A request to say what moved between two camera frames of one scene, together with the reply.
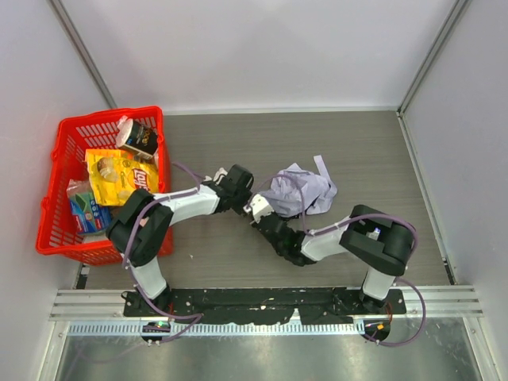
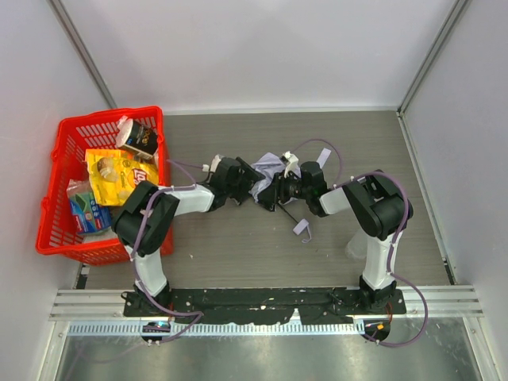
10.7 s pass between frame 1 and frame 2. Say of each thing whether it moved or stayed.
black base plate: stayed
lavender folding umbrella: moved
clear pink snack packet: stayed
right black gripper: moved
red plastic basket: stayed
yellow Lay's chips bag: stayed
